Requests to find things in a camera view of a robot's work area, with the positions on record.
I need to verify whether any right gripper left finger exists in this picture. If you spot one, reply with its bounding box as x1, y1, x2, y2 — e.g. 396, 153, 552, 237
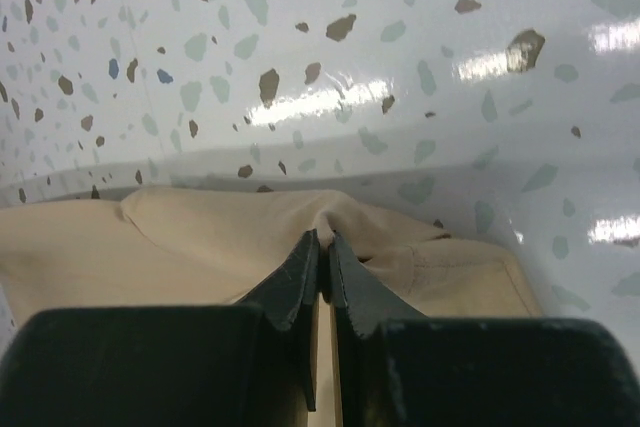
1, 231, 320, 426

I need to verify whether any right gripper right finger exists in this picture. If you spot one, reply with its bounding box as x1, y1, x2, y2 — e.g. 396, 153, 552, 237
326, 236, 639, 426

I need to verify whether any beige t shirt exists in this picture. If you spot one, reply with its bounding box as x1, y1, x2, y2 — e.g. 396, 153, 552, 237
0, 185, 545, 427

